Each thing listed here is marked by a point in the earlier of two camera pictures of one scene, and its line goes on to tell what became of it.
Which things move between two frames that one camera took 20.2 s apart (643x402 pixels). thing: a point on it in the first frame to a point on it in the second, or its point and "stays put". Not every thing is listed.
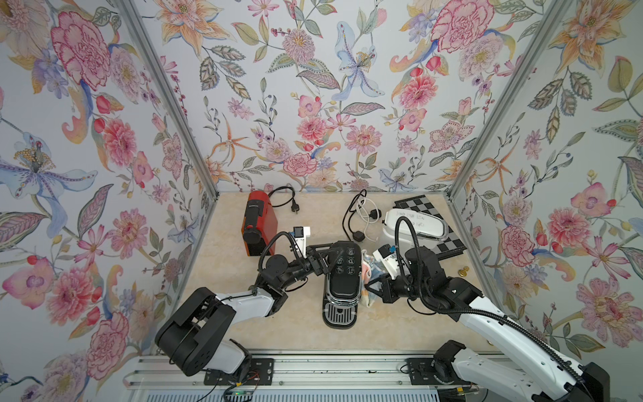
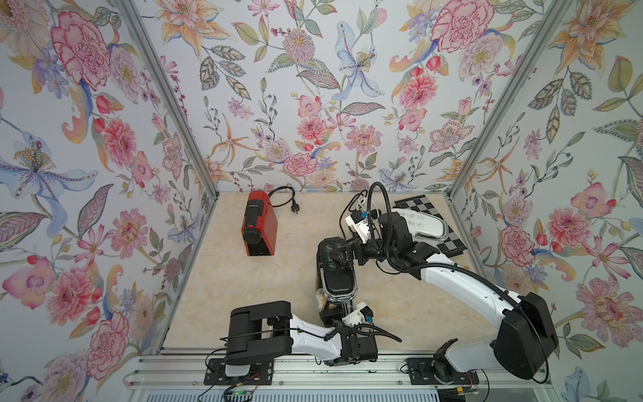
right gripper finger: x=379 y=292 to x=342 y=255
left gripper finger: x=311 y=249 to x=331 y=315
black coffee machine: x=343 y=287 stays put
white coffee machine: x=427 y=229 stays put
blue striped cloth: x=371 y=270 to x=321 y=299
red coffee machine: x=259 y=225 stays put
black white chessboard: x=447 y=246 stays put
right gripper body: x=400 y=288 to x=374 y=250
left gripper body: x=311 y=265 to x=348 y=331
